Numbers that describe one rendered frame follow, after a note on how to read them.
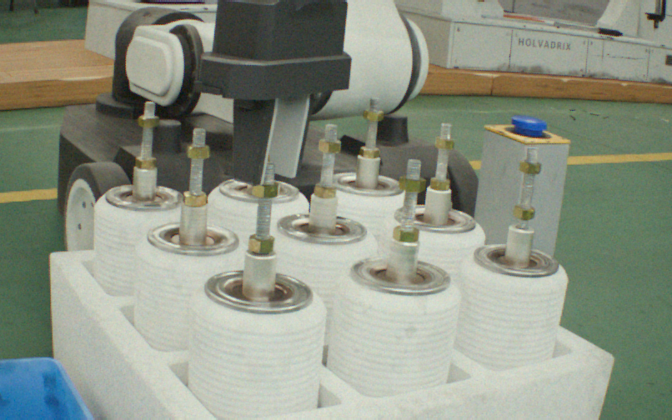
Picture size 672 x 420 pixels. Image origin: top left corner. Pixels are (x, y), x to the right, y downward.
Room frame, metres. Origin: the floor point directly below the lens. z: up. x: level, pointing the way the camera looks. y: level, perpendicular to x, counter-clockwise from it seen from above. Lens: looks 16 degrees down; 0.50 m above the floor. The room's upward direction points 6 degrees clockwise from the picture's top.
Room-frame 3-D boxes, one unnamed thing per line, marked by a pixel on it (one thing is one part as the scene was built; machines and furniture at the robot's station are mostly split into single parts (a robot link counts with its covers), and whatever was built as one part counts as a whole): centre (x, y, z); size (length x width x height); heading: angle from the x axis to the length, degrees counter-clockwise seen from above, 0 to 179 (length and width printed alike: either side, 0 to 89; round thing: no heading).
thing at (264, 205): (0.65, 0.05, 0.30); 0.01 x 0.01 x 0.08
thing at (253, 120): (0.63, 0.06, 0.36); 0.03 x 0.02 x 0.06; 55
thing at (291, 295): (0.65, 0.05, 0.25); 0.08 x 0.08 x 0.01
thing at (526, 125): (1.03, -0.20, 0.32); 0.04 x 0.04 x 0.02
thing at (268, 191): (0.65, 0.05, 0.33); 0.02 x 0.02 x 0.01; 58
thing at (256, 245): (0.65, 0.05, 0.29); 0.02 x 0.02 x 0.01; 58
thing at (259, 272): (0.65, 0.05, 0.26); 0.02 x 0.02 x 0.03
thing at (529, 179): (0.77, -0.15, 0.31); 0.01 x 0.01 x 0.08
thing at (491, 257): (0.77, -0.15, 0.25); 0.08 x 0.08 x 0.01
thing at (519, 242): (0.77, -0.15, 0.26); 0.02 x 0.02 x 0.03
